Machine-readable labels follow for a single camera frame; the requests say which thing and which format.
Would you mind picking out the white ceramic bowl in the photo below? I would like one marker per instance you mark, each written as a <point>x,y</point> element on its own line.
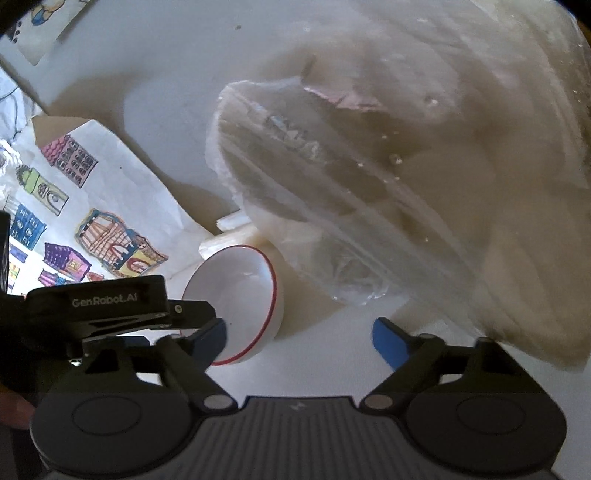
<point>240,295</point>

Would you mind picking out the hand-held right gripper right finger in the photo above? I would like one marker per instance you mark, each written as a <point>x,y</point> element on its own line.
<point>392,341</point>

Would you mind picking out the white printed cloth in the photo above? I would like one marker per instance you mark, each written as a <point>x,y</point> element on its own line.
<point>323,369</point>

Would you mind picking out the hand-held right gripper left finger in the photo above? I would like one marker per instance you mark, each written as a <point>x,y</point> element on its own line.
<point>210,341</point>

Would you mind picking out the colourful houses drawing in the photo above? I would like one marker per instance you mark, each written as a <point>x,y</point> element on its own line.
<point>115,184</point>

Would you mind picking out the plastic bag of white rolls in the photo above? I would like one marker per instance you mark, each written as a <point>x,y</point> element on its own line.
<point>392,184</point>

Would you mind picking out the cream stick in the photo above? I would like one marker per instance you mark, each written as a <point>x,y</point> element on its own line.
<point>226,244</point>

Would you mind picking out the person's left hand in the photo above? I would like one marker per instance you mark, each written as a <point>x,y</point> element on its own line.
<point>14,410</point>

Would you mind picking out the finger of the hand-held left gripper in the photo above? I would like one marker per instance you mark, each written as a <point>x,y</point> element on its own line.
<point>191,314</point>

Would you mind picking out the girl with teddy bear drawing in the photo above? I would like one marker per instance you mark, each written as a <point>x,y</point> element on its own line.
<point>51,11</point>

